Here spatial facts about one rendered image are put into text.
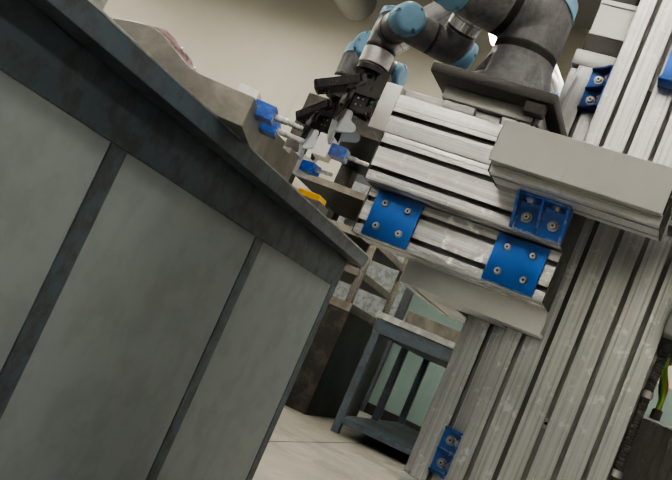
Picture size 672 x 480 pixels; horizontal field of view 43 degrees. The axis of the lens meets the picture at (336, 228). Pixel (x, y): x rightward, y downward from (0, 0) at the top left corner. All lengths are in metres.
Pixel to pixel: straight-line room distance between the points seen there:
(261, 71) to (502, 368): 8.13
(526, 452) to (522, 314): 0.24
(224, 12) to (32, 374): 8.78
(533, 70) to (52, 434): 1.02
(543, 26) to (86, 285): 0.88
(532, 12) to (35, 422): 1.07
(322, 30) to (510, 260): 8.15
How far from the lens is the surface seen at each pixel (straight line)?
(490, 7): 1.54
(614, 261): 1.58
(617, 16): 1.85
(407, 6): 1.94
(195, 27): 10.10
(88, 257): 1.40
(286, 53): 9.51
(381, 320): 5.42
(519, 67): 1.51
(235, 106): 1.47
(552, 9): 1.57
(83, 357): 1.51
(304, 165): 2.32
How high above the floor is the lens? 0.54
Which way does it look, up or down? 7 degrees up
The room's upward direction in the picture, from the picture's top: 24 degrees clockwise
